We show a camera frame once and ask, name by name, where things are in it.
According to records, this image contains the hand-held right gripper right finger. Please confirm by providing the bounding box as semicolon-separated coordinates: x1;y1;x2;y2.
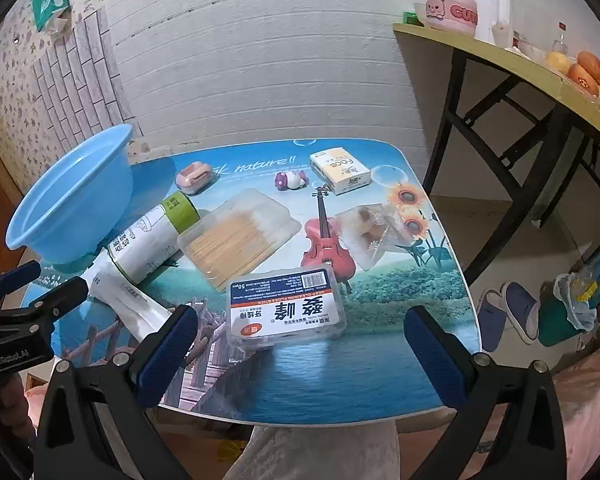
402;305;568;480

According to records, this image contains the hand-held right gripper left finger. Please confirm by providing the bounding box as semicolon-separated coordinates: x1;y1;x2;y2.
34;304;201;480

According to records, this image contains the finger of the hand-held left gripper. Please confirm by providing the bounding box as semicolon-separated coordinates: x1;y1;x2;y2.
14;276;90;332
0;261;42;312

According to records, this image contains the white plastic tube packet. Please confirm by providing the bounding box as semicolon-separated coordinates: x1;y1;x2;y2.
82;250;173;343

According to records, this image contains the blue plastic basin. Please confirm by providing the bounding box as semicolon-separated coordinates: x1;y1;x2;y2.
5;124;135;265

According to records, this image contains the green and white canister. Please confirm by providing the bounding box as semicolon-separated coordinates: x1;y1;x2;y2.
107;191;201;283

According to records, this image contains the clear floss pick box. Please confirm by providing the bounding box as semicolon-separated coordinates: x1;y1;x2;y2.
228;266;348;348

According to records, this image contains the clear cotton swab box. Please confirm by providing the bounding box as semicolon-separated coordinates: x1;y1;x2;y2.
176;188;302;291

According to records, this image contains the yellow and white tissue pack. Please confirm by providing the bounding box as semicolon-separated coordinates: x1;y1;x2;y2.
309;146;372;196

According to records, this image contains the green trash bin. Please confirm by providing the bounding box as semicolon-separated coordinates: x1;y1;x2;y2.
537;280;596;348

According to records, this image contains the clear packet with brown pieces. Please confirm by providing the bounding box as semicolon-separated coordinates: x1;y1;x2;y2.
337;202;421;271

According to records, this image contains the white patterned pants leg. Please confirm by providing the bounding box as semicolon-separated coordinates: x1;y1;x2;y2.
222;420;401;480

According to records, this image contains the pink blanket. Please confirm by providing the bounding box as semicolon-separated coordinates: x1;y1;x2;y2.
550;335;600;480

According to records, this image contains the small pink case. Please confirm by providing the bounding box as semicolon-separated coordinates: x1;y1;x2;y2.
174;161;213;195

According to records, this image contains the purple and white toy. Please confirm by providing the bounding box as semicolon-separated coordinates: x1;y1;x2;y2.
274;170;310;191

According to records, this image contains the yellow table with black legs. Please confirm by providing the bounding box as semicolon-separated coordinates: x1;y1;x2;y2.
392;22;600;286

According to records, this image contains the glass bottle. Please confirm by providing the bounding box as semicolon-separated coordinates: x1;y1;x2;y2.
550;22;571;56

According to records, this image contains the white electric kettle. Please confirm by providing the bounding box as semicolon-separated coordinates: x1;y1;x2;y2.
472;0;515;46

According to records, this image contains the green wall tissue box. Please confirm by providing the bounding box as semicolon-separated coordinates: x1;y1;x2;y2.
31;0;73;33

